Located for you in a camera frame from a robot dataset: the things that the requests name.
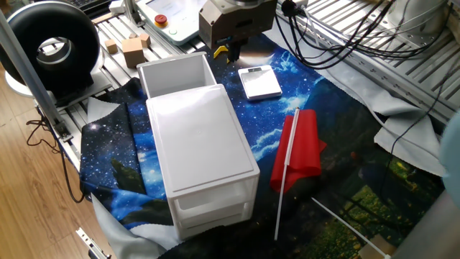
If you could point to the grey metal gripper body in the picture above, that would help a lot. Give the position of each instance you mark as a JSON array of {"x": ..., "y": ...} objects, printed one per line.
[{"x": 237, "y": 23}]

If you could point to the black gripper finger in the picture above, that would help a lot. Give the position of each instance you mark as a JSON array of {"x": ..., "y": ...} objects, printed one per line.
[
  {"x": 233, "y": 53},
  {"x": 242, "y": 44}
]

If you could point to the white plastic drawer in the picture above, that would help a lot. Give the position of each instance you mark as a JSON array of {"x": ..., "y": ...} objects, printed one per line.
[{"x": 172, "y": 77}]

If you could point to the white plastic drawer cabinet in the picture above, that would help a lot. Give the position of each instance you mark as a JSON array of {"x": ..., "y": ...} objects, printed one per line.
[{"x": 201, "y": 136}]

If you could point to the yellow U-shaped plastic piece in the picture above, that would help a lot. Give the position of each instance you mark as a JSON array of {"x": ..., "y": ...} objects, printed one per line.
[{"x": 220, "y": 49}]

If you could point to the silver digital pocket scale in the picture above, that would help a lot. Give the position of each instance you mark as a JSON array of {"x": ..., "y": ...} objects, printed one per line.
[{"x": 260, "y": 82}]

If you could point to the white teach pendant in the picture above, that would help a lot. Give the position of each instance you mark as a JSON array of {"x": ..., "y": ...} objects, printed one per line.
[{"x": 179, "y": 21}]

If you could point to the galaxy print cloth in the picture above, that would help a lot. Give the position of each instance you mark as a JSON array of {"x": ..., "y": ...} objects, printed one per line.
[{"x": 251, "y": 118}]

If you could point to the small wooden cube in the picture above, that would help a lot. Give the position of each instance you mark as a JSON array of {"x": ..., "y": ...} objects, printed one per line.
[
  {"x": 111, "y": 46},
  {"x": 145, "y": 40}
]

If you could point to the large wooden cube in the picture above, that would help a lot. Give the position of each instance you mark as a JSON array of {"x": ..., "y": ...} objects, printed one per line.
[{"x": 133, "y": 52}]

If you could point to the tiny wooden block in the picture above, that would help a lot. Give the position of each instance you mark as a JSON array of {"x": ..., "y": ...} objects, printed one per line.
[{"x": 133, "y": 36}]

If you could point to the red flag white stick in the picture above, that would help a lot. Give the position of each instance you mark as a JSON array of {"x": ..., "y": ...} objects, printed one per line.
[{"x": 302, "y": 144}]

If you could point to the white adapter box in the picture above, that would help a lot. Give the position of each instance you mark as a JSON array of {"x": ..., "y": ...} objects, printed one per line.
[{"x": 116, "y": 7}]

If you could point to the black keyboard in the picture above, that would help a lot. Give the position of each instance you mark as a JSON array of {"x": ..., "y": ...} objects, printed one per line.
[{"x": 86, "y": 3}]

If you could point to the grey cloth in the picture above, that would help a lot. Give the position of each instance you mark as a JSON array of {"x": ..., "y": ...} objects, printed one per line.
[{"x": 406, "y": 133}]

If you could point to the thin white stick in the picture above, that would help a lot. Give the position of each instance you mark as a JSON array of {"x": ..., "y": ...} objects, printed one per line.
[{"x": 345, "y": 223}]

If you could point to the brown cardboard box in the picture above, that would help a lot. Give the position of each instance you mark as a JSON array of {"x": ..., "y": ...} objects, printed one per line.
[{"x": 373, "y": 248}]

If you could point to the aluminium frame post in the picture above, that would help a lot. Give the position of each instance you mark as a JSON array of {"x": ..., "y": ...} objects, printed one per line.
[{"x": 28, "y": 72}]

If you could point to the metal bracket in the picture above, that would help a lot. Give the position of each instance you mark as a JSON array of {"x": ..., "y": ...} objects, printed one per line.
[{"x": 90, "y": 244}]

